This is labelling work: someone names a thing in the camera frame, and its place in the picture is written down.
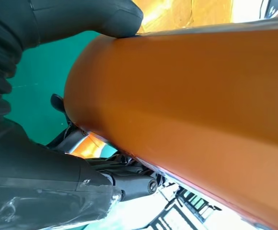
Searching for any green table mat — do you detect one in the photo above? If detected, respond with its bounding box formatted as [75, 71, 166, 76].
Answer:
[3, 30, 118, 160]

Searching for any yellow taped cardboard box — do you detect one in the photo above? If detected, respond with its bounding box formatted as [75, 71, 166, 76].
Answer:
[70, 0, 233, 160]

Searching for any black grid frame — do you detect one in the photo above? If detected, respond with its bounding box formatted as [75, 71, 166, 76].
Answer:
[151, 187, 222, 230]

